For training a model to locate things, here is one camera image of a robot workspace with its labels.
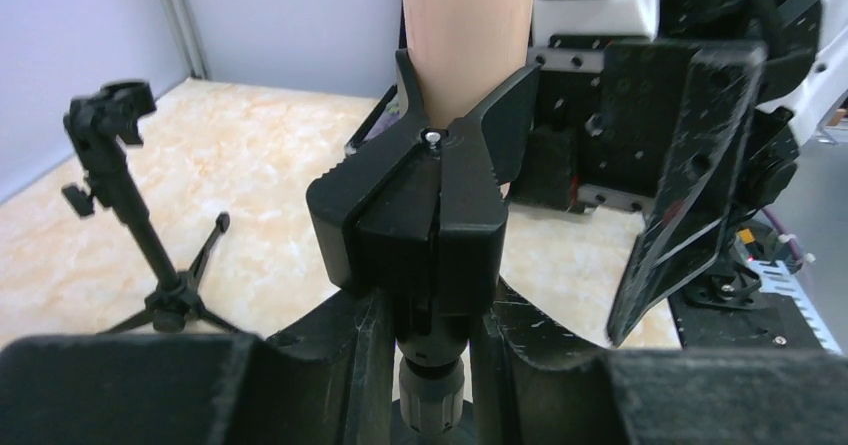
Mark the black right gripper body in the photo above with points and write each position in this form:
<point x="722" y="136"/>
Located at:
<point x="619" y="94"/>

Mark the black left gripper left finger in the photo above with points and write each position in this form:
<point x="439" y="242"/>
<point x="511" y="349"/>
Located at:
<point x="325" y="379"/>

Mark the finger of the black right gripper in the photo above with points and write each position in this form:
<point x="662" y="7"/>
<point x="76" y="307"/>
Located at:
<point x="548" y="170"/>
<point x="697" y="180"/>

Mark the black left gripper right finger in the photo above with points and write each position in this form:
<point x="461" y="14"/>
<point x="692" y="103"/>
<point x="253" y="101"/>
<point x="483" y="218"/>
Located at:
<point x="536" y="382"/>

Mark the round base mic stand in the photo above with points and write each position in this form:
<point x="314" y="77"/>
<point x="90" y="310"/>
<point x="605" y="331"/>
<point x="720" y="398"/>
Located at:
<point x="417" y="214"/>

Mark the beige microphone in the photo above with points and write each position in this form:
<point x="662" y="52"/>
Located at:
<point x="462" y="49"/>

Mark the black tripod mic stand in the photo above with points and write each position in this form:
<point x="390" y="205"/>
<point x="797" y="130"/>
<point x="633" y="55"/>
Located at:
<point x="99" y="126"/>

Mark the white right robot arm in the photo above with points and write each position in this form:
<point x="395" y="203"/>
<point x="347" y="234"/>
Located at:
<point x="641" y="18"/>

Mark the black carrying case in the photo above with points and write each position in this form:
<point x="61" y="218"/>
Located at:
<point x="385" y="113"/>

